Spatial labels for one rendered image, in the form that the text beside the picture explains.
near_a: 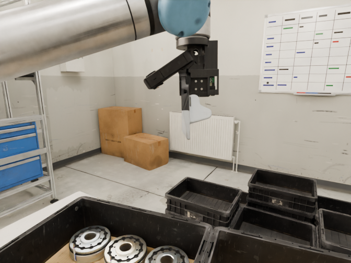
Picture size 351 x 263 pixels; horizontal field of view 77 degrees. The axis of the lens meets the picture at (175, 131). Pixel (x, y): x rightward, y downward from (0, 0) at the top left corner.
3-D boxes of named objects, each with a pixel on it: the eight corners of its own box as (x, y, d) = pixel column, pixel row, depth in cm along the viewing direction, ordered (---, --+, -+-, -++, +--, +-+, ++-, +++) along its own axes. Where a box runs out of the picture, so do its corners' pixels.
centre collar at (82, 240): (75, 241, 57) (75, 239, 57) (89, 229, 62) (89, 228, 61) (91, 247, 55) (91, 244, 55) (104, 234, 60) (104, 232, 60)
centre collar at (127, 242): (110, 252, 53) (110, 250, 53) (123, 239, 58) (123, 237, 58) (128, 259, 51) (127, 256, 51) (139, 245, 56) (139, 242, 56)
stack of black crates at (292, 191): (242, 241, 158) (247, 183, 148) (251, 218, 183) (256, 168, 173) (307, 264, 139) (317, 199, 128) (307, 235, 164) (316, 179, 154)
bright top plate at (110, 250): (95, 258, 52) (94, 256, 52) (121, 232, 61) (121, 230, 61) (130, 273, 48) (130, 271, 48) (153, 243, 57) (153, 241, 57)
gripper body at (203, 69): (219, 98, 45) (219, 35, 43) (176, 99, 45) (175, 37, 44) (213, 97, 53) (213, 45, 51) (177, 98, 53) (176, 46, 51)
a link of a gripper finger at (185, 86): (189, 106, 41) (188, 69, 45) (181, 106, 41) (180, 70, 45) (189, 118, 46) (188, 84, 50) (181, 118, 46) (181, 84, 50)
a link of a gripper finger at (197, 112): (214, 132, 40) (210, 91, 44) (182, 132, 40) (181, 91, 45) (212, 139, 43) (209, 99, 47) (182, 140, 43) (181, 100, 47)
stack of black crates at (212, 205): (164, 257, 144) (163, 194, 134) (185, 230, 169) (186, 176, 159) (224, 285, 124) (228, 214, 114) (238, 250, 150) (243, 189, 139)
